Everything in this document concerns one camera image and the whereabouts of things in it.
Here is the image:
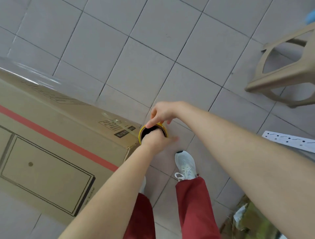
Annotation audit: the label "person's left hand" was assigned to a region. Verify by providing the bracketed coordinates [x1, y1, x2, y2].
[141, 129, 179, 155]

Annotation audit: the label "person's right hand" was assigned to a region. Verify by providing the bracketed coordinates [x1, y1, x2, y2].
[145, 101, 184, 129]

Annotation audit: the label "yellow tape roll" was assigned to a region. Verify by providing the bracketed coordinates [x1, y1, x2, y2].
[138, 122, 168, 146]

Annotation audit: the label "person's right forearm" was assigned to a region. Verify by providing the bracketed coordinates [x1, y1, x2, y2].
[176, 102, 315, 239]

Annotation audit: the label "person's left forearm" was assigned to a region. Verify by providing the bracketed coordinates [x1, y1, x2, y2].
[59, 144, 158, 239]

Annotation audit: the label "white right sneaker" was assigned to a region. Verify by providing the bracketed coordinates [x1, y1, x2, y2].
[174, 151, 198, 182]

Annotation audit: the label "red right trouser leg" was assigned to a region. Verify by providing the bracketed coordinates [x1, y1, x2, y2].
[175, 176, 222, 239]

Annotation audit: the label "red trouser leg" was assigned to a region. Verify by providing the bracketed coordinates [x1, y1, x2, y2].
[175, 176, 222, 239]
[123, 193, 156, 239]

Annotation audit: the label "red left trouser leg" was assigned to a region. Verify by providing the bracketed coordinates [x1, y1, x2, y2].
[123, 193, 156, 239]

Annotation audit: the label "large brown cardboard box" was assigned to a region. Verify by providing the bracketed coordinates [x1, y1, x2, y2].
[0, 57, 142, 226]

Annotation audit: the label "crumpled packaging scraps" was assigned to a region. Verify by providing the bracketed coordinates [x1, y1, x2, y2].
[219, 195, 289, 239]

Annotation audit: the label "white perforated strip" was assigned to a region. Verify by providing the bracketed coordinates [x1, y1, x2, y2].
[261, 130, 315, 153]

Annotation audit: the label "beige plastic stool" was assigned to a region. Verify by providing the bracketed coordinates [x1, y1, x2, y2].
[245, 22, 315, 109]

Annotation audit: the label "blue object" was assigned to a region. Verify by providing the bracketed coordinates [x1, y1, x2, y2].
[305, 9, 315, 25]

